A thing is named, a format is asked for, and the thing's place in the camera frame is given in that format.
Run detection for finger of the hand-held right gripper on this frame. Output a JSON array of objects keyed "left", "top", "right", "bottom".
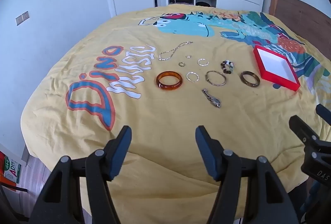
[
  {"left": 289, "top": 115, "right": 321, "bottom": 147},
  {"left": 316, "top": 104, "right": 331, "bottom": 126}
]

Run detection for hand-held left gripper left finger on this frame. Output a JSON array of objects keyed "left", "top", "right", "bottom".
[{"left": 28, "top": 125, "right": 133, "bottom": 224}]

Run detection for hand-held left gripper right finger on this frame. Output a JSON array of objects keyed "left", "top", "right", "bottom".
[{"left": 195, "top": 125, "right": 314, "bottom": 224}]

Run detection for red jewelry box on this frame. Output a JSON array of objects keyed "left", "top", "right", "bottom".
[{"left": 253, "top": 45, "right": 301, "bottom": 91}]

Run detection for amber bangle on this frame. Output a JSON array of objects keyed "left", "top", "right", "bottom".
[{"left": 156, "top": 71, "right": 183, "bottom": 90}]

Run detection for dark beaded bracelet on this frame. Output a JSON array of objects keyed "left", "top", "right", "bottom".
[{"left": 220, "top": 60, "right": 234, "bottom": 75}]

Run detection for silver chain necklace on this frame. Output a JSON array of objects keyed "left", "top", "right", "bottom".
[{"left": 158, "top": 41, "right": 193, "bottom": 61}]

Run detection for blue denim trousers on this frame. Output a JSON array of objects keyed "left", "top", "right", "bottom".
[{"left": 300, "top": 181, "right": 322, "bottom": 224}]

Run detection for yellow printed dinosaur blanket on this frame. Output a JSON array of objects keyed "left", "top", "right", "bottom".
[{"left": 21, "top": 5, "right": 331, "bottom": 224}]

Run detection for silver wristwatch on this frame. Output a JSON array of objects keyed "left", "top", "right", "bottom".
[{"left": 202, "top": 88, "right": 222, "bottom": 108}]

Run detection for brown mottled bangle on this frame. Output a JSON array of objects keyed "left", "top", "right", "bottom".
[{"left": 240, "top": 71, "right": 261, "bottom": 88}]

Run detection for thin gold bangle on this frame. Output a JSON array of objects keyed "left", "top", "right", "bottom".
[{"left": 205, "top": 70, "right": 227, "bottom": 86}]

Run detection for brown wooden headboard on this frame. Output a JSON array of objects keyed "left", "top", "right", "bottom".
[{"left": 269, "top": 0, "right": 331, "bottom": 41}]

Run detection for green and white box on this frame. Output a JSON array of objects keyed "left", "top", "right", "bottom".
[{"left": 0, "top": 152, "right": 22, "bottom": 189}]

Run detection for wall switch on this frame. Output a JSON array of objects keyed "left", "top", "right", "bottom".
[{"left": 15, "top": 11, "right": 30, "bottom": 26}]

